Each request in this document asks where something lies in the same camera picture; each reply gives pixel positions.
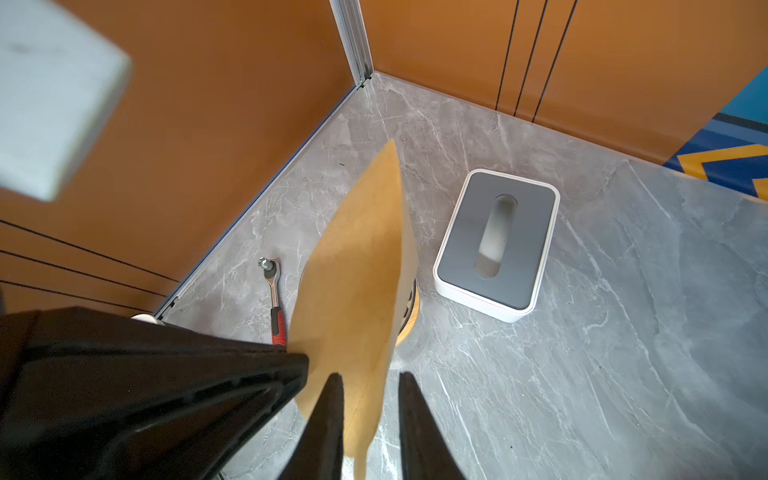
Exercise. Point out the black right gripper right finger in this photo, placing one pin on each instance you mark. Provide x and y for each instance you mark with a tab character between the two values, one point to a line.
424	453

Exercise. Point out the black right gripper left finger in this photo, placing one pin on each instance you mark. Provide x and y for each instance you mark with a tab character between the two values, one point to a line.
319	452

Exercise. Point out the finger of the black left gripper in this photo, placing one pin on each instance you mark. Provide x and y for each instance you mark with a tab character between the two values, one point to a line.
90	395

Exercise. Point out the brown paper coffee filter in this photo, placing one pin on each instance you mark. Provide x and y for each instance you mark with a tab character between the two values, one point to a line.
352	299

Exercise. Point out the white grey tissue box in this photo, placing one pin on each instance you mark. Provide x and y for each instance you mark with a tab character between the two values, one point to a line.
493	254

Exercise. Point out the red handled ratchet wrench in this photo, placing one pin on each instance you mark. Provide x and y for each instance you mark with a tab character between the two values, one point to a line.
272	272

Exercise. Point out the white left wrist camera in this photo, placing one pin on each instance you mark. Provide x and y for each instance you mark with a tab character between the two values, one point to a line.
60	83

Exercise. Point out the aluminium corner post left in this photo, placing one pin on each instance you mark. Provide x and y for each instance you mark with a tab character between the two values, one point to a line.
351	27

